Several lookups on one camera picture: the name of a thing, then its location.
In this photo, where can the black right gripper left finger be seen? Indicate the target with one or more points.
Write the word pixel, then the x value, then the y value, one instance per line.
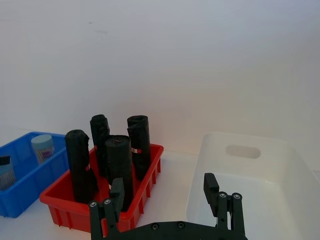
pixel 116 200

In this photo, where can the black bag roll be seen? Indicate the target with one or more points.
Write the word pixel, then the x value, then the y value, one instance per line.
pixel 78 165
pixel 140 140
pixel 119 160
pixel 99 132

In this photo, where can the clear canister pale blue lid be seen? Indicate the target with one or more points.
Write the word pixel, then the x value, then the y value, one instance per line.
pixel 43 147

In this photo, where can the blue plastic bin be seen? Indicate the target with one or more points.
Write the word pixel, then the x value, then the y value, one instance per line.
pixel 30 185

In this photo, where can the white plastic bin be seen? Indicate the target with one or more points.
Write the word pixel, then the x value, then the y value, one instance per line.
pixel 270 200

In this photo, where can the red plastic bin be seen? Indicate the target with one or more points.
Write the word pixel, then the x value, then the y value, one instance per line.
pixel 62 210

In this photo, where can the clear canister black label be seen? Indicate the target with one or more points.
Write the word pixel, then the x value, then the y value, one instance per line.
pixel 6 175

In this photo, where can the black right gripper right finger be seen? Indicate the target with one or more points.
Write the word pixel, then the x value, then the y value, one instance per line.
pixel 212 195

